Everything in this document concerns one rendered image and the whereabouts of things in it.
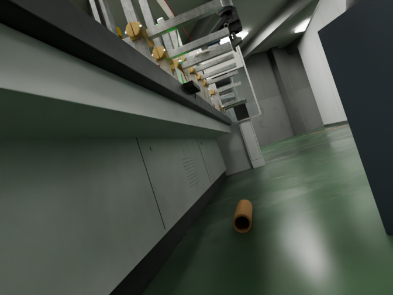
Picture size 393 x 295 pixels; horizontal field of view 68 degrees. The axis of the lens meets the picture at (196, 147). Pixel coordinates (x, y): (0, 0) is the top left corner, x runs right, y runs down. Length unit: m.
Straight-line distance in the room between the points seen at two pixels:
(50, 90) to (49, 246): 0.35
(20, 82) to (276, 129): 10.66
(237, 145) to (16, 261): 3.44
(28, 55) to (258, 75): 10.82
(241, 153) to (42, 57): 3.49
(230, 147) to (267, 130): 6.91
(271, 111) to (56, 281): 10.55
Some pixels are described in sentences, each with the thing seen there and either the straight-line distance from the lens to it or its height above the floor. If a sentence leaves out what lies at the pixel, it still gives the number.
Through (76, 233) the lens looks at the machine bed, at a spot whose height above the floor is 0.28.
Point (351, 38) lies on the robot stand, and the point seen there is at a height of 0.53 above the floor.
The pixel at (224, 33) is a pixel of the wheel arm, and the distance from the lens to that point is 1.31.
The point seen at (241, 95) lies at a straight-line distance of 3.77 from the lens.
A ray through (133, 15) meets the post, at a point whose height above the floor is 0.89.
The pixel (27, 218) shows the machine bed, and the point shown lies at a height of 0.35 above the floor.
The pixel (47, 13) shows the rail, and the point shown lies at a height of 0.64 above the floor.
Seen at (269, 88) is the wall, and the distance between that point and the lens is 11.25.
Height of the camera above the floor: 0.37
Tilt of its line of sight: 2 degrees up
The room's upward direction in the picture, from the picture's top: 18 degrees counter-clockwise
